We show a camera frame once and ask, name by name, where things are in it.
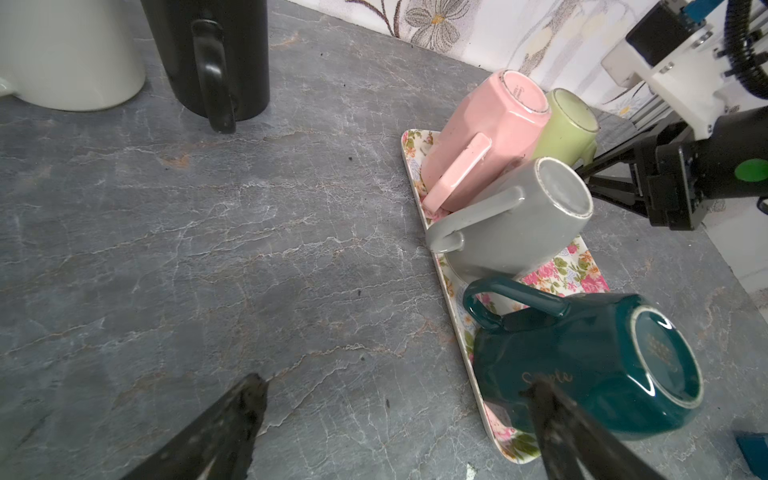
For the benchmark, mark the floral serving tray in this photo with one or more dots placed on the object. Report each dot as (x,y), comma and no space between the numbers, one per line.
(571,271)

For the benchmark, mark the grey mug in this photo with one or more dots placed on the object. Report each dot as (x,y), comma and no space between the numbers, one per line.
(519,222)

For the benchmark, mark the small blue block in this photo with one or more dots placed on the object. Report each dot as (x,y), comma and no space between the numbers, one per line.
(753,447)

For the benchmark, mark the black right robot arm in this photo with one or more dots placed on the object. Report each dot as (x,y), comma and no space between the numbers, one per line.
(731,163)

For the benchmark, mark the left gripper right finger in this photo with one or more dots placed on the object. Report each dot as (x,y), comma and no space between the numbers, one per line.
(572,442)

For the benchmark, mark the dark green mug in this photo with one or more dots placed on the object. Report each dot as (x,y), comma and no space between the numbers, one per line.
(618,357)

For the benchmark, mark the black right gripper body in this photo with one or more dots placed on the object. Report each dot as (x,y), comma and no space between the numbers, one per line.
(666,182)

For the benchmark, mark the white mug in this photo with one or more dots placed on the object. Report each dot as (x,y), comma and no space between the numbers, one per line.
(73,56)

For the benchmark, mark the pink mug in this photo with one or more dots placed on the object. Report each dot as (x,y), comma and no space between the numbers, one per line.
(496,126)

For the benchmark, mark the black mug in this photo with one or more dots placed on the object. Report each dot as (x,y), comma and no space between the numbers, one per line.
(215,55)

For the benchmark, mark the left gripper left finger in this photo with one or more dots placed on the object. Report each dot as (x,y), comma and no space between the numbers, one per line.
(219,443)

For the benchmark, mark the light green mug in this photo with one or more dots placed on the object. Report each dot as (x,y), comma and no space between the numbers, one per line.
(570,133)

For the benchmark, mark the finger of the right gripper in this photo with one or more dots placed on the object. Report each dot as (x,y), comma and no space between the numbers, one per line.
(624,153)
(620,193)

